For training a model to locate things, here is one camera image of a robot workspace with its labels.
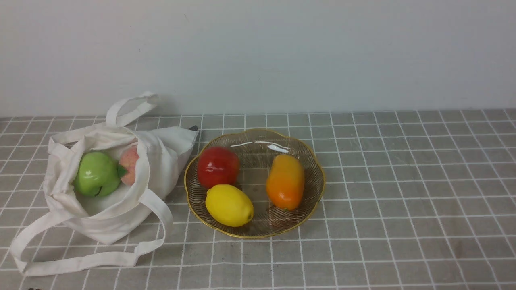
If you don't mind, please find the green apple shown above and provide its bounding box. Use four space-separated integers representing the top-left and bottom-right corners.
73 151 127 197

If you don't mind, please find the gold-rimmed glass fruit bowl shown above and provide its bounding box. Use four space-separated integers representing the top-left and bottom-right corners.
184 128 326 239

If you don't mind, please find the white cloth tote bag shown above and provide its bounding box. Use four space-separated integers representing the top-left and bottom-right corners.
9 92 198 276

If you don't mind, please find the red apple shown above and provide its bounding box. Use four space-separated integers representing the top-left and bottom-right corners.
197 146 240 189

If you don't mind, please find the orange mango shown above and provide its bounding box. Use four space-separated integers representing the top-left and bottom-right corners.
266 154 305 211

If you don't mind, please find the yellow lemon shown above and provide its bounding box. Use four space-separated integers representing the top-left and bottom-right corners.
205 184 254 227

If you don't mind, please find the pink peach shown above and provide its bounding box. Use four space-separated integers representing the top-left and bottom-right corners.
119 146 139 186

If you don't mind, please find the grey checked tablecloth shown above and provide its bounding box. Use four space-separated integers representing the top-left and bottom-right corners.
0 110 516 290

